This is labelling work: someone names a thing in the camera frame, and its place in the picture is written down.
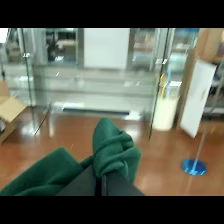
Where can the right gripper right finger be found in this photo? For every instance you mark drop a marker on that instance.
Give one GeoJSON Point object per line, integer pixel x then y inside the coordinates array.
{"type": "Point", "coordinates": [116, 186]}

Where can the cardboard box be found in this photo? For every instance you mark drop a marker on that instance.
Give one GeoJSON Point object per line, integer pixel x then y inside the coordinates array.
{"type": "Point", "coordinates": [9, 110]}

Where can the white bin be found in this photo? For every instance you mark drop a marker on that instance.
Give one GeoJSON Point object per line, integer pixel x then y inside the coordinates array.
{"type": "Point", "coordinates": [165, 115]}

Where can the white board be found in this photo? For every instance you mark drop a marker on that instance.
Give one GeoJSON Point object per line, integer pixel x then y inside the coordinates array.
{"type": "Point", "coordinates": [198, 100]}

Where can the dark green shirt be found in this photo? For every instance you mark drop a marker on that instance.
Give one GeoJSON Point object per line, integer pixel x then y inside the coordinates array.
{"type": "Point", "coordinates": [111, 146]}

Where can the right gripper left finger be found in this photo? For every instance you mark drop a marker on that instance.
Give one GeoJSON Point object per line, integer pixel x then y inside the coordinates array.
{"type": "Point", "coordinates": [86, 184]}

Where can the pole stand with blue base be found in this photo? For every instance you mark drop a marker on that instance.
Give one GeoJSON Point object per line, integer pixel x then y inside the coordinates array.
{"type": "Point", "coordinates": [194, 167]}

